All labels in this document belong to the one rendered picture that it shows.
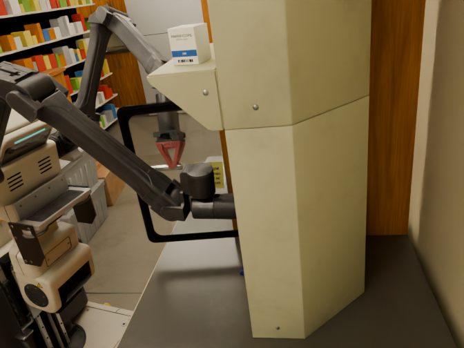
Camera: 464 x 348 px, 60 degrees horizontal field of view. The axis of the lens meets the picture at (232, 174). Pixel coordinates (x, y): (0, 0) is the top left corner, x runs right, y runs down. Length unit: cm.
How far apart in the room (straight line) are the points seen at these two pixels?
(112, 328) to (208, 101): 153
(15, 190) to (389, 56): 114
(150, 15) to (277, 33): 523
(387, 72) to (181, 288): 73
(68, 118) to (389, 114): 74
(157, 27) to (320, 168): 519
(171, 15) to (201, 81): 510
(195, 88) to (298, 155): 20
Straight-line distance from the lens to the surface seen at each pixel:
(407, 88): 105
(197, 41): 70
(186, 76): 65
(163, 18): 577
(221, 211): 86
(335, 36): 70
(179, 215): 89
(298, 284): 82
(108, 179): 364
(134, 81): 621
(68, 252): 163
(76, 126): 90
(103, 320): 209
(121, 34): 134
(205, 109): 66
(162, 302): 105
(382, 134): 107
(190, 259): 117
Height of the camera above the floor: 162
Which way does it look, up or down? 25 degrees down
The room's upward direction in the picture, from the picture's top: 8 degrees counter-clockwise
